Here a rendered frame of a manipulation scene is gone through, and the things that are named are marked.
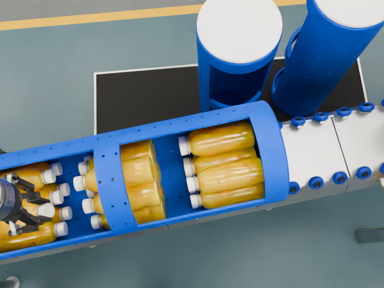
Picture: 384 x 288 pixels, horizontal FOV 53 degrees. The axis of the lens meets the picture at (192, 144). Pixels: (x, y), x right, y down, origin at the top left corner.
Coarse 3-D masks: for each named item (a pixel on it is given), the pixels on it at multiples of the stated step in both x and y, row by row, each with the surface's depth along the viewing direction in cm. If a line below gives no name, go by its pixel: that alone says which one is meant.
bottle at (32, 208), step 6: (24, 204) 99; (30, 204) 98; (30, 210) 97; (36, 210) 97; (0, 222) 100; (18, 222) 97; (0, 228) 100; (6, 228) 99; (0, 234) 101; (6, 234) 101
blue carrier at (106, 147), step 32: (128, 128) 106; (160, 128) 101; (192, 128) 99; (256, 128) 97; (0, 160) 101; (32, 160) 99; (64, 160) 118; (96, 160) 96; (160, 160) 122; (288, 192) 100; (128, 224) 99; (160, 224) 102; (0, 256) 101
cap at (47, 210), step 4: (44, 204) 97; (48, 204) 98; (40, 208) 96; (44, 208) 96; (48, 208) 97; (52, 208) 98; (40, 212) 96; (44, 212) 96; (48, 212) 97; (52, 212) 98; (48, 216) 97; (52, 216) 98
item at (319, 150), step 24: (336, 120) 128; (360, 120) 127; (288, 144) 126; (312, 144) 126; (336, 144) 126; (360, 144) 125; (312, 168) 124; (336, 168) 124; (336, 192) 129; (216, 216) 127; (96, 240) 126; (0, 264) 128
